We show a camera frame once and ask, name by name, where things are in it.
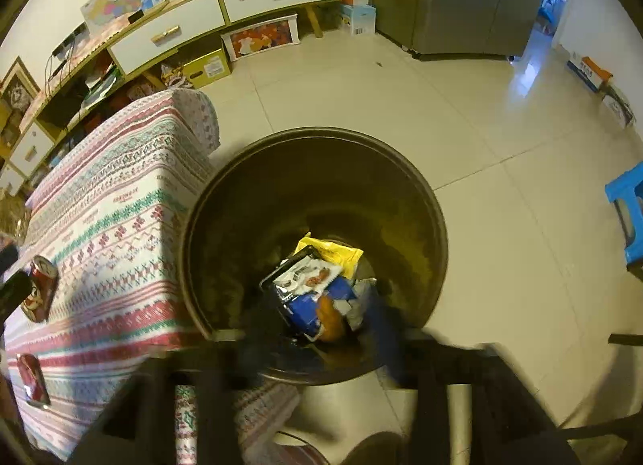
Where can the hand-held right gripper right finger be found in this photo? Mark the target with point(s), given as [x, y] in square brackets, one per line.
[392, 349]

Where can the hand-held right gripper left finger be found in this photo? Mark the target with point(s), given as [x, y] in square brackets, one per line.
[258, 349]

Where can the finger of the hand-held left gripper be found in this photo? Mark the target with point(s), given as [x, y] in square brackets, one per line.
[14, 296]
[7, 258]

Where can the red soda can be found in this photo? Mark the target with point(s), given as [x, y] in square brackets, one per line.
[32, 379]
[42, 294]

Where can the white tissue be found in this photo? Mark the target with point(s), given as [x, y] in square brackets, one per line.
[361, 304]

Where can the blue cardboard box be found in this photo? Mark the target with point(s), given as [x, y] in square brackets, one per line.
[304, 312]

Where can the orange peel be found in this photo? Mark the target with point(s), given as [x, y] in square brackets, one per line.
[331, 319]

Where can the white snack wrapper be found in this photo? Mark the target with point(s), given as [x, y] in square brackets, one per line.
[306, 276]

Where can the yellow plastic bag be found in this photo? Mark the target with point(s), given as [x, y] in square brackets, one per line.
[334, 251]

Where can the dark round trash bin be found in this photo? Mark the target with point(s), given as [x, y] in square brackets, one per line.
[311, 178]

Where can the framed picture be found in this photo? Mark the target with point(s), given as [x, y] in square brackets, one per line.
[17, 93]

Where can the yellow cardboard box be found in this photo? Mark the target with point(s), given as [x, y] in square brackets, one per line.
[211, 68]

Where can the blue plastic stool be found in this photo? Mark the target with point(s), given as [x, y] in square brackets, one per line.
[625, 188]

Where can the white box with orange picture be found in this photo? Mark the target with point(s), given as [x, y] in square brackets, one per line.
[261, 38]

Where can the white and blue box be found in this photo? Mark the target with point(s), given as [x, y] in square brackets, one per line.
[359, 20]

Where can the wooden white cabinet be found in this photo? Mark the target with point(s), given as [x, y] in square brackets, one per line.
[314, 23]

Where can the white printed box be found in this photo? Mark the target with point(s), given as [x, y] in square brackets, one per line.
[619, 108]

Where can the white box with orange flap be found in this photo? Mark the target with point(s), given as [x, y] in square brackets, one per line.
[587, 74]

